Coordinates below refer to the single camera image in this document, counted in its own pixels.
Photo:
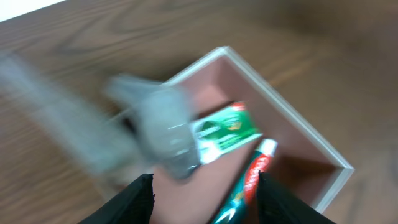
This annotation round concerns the white box with pink interior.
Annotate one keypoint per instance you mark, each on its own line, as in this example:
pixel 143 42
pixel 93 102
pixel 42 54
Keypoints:
pixel 305 162

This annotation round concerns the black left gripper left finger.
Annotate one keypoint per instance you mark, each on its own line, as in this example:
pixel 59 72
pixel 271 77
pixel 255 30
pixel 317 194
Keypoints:
pixel 133 205

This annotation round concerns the green and white soap box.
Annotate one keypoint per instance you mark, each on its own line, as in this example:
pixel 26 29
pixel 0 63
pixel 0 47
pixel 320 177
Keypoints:
pixel 223 131

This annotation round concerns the green Colgate toothpaste tube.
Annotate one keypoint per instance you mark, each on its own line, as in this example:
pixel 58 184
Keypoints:
pixel 244 190

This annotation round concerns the clear foam pump bottle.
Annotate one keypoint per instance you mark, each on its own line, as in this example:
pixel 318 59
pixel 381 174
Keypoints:
pixel 161 117

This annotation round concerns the white shampoo tube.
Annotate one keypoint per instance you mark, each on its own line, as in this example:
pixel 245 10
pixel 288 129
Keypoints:
pixel 97 143

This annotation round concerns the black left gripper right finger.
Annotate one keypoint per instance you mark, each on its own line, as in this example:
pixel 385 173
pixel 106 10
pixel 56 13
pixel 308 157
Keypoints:
pixel 277 205

